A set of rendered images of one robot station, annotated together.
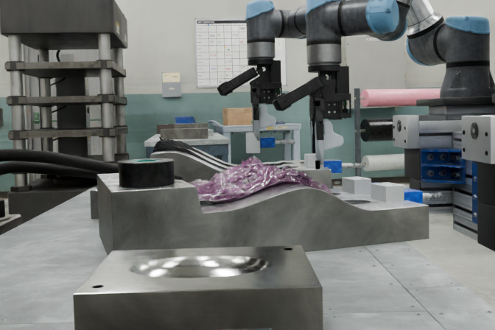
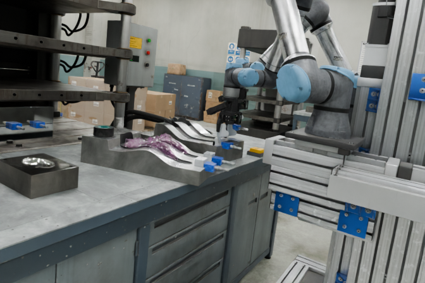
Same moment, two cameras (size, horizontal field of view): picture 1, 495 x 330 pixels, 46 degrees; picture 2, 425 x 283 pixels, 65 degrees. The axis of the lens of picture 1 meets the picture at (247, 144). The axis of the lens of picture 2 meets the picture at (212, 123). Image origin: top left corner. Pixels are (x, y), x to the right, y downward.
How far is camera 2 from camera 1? 0.97 m
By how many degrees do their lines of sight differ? 34
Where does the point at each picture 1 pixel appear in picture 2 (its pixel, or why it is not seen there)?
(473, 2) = not seen: outside the picture
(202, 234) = (108, 157)
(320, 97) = (223, 112)
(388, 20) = (245, 81)
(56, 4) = (264, 33)
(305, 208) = (145, 158)
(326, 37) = (227, 84)
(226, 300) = (16, 171)
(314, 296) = (30, 177)
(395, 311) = (93, 197)
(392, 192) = (197, 162)
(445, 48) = not seen: hidden behind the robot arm
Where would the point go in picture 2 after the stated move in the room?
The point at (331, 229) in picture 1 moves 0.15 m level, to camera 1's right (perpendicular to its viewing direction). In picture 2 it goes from (155, 169) to (186, 180)
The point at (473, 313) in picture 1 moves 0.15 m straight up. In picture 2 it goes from (106, 206) to (109, 155)
